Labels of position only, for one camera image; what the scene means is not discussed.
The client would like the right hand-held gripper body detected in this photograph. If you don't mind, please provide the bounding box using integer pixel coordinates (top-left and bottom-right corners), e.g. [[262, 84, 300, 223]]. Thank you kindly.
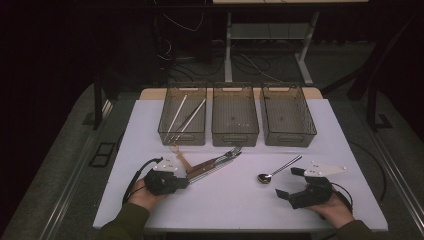
[[289, 160, 348, 210]]

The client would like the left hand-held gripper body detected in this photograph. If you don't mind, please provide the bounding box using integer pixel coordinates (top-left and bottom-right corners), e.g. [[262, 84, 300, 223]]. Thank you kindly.
[[143, 155, 183, 197]]

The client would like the wooden utensil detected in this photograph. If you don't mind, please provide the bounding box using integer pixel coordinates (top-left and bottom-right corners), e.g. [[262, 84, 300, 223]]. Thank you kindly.
[[171, 145, 194, 172]]

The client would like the metal spoon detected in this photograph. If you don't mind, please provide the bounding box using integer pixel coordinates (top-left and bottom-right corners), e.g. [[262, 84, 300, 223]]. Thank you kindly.
[[256, 154, 304, 185]]

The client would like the smoked plastic bin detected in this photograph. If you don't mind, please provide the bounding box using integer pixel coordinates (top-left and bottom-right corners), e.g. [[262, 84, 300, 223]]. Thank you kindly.
[[157, 87, 208, 147], [259, 83, 318, 148], [211, 82, 260, 148]]

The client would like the person's left hand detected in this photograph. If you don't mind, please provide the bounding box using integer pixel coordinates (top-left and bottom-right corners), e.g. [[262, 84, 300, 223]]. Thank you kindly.
[[127, 178, 168, 213]]

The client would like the person's right hand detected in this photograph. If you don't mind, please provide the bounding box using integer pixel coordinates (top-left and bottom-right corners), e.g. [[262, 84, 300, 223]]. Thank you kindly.
[[304, 193, 355, 230]]

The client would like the wooden board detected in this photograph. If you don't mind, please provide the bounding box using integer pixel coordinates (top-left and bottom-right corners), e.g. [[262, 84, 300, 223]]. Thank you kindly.
[[139, 87, 324, 101]]

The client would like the slim black metal stand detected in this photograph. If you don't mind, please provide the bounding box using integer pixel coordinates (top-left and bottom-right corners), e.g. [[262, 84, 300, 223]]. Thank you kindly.
[[93, 71, 120, 131]]

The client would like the large black metal stand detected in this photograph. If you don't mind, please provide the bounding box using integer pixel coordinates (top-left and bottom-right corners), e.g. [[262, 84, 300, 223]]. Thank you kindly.
[[321, 13, 424, 132]]

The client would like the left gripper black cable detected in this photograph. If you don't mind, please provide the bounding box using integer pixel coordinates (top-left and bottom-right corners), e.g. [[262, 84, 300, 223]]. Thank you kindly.
[[121, 156, 165, 205]]

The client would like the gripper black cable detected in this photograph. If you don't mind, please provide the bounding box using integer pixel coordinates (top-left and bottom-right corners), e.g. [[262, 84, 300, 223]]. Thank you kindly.
[[121, 156, 165, 205], [329, 181, 354, 215]]

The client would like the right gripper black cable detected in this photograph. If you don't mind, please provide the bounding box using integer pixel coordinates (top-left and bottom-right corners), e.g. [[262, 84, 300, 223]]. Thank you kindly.
[[329, 181, 354, 215]]

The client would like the wooden-handled knife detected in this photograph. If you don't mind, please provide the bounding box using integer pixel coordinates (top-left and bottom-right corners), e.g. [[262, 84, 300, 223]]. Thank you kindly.
[[186, 152, 243, 179]]

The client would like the wooden-handled fork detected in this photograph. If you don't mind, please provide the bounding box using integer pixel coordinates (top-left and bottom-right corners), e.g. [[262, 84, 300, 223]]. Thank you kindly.
[[185, 145, 243, 174]]

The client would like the black floor cable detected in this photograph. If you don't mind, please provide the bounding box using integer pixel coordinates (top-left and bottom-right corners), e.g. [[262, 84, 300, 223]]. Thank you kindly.
[[348, 139, 388, 194]]

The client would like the white metal table frame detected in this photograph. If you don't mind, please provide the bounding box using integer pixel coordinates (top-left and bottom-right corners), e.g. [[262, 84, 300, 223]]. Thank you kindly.
[[223, 11, 321, 86]]

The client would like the hanging white cable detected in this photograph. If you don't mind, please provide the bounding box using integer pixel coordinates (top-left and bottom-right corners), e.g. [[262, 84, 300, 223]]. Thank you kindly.
[[162, 11, 205, 33]]

